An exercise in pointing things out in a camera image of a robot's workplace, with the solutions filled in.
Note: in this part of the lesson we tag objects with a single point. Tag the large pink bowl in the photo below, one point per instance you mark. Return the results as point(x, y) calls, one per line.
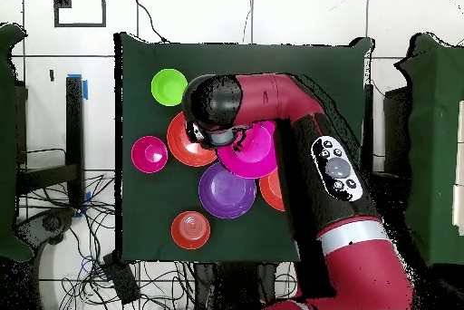
point(250, 157)

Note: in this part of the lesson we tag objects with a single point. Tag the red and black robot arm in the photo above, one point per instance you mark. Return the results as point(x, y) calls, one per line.
point(362, 270)

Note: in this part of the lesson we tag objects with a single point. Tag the purple bowl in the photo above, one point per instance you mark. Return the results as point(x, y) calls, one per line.
point(227, 190)

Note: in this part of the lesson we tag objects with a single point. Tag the large orange bowl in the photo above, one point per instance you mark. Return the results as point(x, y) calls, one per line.
point(181, 150)
point(272, 190)

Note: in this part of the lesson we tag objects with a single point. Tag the small orange bowl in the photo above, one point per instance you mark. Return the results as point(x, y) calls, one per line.
point(190, 230)

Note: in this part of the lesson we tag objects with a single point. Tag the small red bowl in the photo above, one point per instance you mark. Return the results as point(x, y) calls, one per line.
point(145, 156)

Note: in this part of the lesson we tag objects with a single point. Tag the small green bowl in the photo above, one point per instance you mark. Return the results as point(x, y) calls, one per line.
point(166, 87)

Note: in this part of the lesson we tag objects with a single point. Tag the dark green tablecloth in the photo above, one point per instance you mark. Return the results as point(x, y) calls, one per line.
point(235, 60)

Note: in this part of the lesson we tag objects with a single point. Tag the black metal stand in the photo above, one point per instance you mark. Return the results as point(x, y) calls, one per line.
point(368, 107)
point(74, 125)

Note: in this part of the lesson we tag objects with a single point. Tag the blue tape strip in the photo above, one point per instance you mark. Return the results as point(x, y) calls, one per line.
point(85, 89)
point(88, 195)

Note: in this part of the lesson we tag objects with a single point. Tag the black power box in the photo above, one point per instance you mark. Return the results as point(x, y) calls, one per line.
point(121, 281)

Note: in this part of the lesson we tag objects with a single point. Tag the black tape square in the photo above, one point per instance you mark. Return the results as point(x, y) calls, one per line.
point(79, 25)

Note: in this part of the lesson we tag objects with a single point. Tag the green cloth covered table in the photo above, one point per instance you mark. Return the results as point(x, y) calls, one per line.
point(9, 143)
point(435, 143)

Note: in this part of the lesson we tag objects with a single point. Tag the gray pedestal leg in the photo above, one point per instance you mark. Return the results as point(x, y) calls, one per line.
point(47, 223)

